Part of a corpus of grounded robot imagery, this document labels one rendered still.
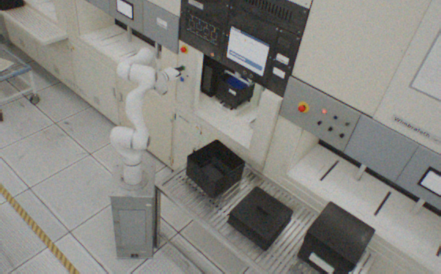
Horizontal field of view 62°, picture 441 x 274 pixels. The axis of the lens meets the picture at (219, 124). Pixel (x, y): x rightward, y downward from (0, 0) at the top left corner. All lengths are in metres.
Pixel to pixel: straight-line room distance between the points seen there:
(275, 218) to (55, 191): 2.00
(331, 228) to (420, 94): 0.83
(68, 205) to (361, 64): 2.53
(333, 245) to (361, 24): 1.11
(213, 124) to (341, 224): 1.16
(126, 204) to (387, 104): 1.64
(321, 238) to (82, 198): 2.09
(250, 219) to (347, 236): 0.54
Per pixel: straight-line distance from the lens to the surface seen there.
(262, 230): 2.22
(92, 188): 3.48
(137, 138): 2.17
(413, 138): 2.00
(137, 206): 2.51
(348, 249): 2.13
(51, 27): 4.16
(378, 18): 1.85
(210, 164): 2.60
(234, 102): 2.79
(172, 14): 2.63
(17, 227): 3.38
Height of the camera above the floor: 2.66
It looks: 40 degrees down
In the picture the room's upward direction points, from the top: 9 degrees clockwise
